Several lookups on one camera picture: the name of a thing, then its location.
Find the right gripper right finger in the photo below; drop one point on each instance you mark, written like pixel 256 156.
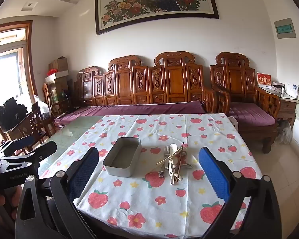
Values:
pixel 250 209

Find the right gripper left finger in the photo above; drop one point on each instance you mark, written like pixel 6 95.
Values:
pixel 46 208

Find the light bamboo chopstick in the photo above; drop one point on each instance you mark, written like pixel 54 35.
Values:
pixel 170 156

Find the dark brown wooden chopstick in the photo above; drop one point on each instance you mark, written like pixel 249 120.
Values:
pixel 179 165

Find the white ceramic soup spoon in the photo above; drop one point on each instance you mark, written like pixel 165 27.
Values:
pixel 172 149

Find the stainless steel spoon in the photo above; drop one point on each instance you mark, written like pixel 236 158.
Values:
pixel 176 158

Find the person's left hand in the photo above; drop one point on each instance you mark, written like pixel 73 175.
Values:
pixel 13 200

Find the dark wooden chair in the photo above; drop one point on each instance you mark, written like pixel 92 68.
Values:
pixel 38 123

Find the black clothing pile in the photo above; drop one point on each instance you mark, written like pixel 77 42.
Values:
pixel 11 113

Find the small fluffy dog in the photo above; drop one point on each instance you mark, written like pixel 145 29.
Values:
pixel 285 133

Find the white red box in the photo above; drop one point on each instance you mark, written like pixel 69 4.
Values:
pixel 56 76

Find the dark wooden cabinet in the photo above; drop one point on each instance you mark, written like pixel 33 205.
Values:
pixel 57 94

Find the grey metal utensil tray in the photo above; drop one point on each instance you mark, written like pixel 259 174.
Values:
pixel 123 157

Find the purple armchair cushion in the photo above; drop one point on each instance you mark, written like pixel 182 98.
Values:
pixel 249 114

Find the carved wooden armchair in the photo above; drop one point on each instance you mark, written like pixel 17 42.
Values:
pixel 235 82

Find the strawberry flower print tablecloth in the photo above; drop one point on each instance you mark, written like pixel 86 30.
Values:
pixel 168 194

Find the brown cardboard box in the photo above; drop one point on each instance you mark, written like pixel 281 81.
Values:
pixel 60 64

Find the wooden side table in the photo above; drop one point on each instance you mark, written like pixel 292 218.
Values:
pixel 281 104

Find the white box on side table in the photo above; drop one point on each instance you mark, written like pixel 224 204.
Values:
pixel 292 90

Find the red greeting card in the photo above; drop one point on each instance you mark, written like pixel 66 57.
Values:
pixel 264 80

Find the carved wooden long sofa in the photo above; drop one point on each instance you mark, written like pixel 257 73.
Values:
pixel 174 78

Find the framed peacock flower painting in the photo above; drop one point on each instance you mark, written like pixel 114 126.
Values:
pixel 114 14

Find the wooden window frame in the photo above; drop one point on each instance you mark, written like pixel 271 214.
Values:
pixel 26 51

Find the wall electrical panel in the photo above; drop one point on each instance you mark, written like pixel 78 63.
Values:
pixel 285 29

